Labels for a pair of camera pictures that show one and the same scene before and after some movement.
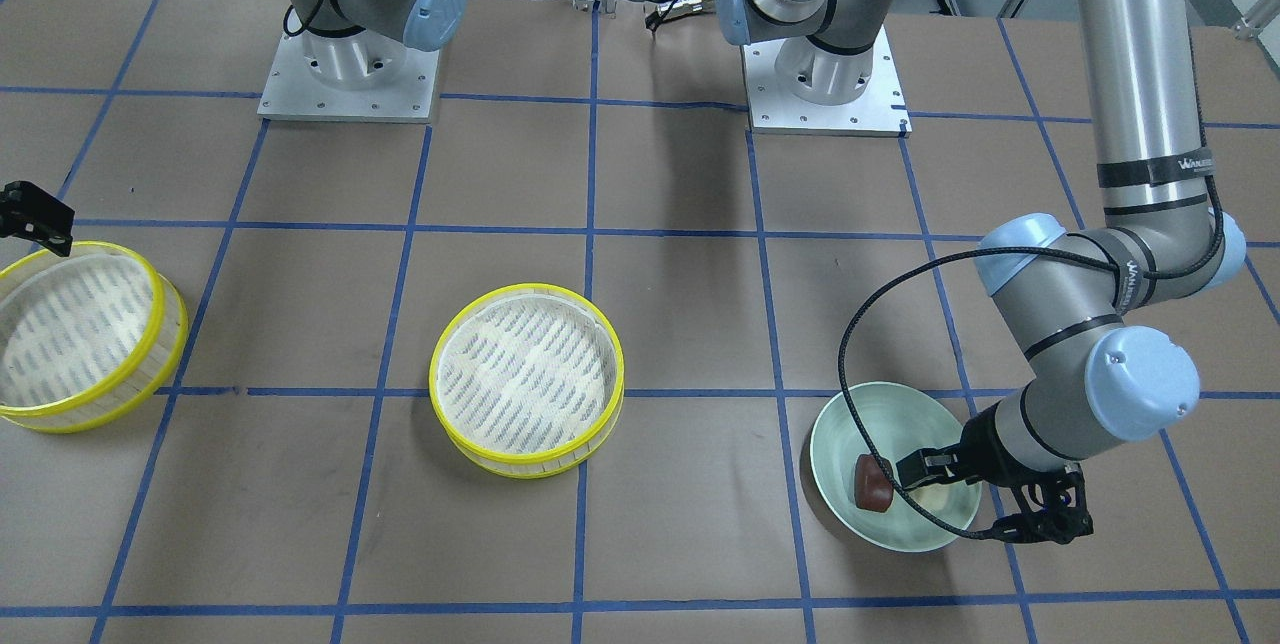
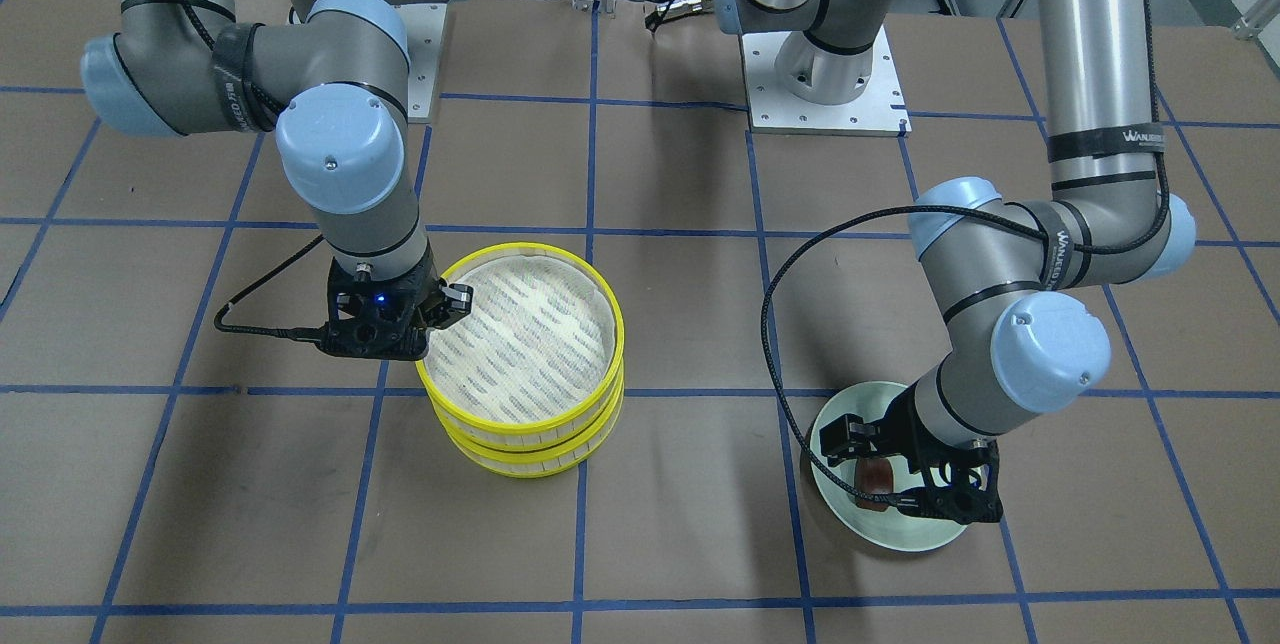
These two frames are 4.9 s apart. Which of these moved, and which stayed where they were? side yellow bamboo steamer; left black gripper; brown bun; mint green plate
Moved: side yellow bamboo steamer; left black gripper
Stayed: mint green plate; brown bun
